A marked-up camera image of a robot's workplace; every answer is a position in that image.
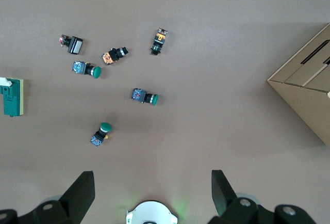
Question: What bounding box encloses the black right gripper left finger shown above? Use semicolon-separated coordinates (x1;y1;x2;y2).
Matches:
0;171;95;224

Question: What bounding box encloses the brown cardboard box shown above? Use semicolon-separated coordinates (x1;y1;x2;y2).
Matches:
266;22;330;147

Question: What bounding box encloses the green terminal block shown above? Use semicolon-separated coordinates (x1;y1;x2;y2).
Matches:
0;76;24;118

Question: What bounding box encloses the brown paper table cover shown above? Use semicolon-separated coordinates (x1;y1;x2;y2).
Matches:
0;0;330;224

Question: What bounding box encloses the green mushroom pushbutton switch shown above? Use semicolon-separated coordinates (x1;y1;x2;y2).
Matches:
90;122;113;147
72;60;102;79
131;87;159;106

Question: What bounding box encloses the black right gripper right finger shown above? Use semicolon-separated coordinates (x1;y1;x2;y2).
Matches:
207;169;318;224

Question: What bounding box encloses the black orange selector switch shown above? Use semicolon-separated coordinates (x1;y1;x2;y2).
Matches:
101;46;129;66
148;27;169;56

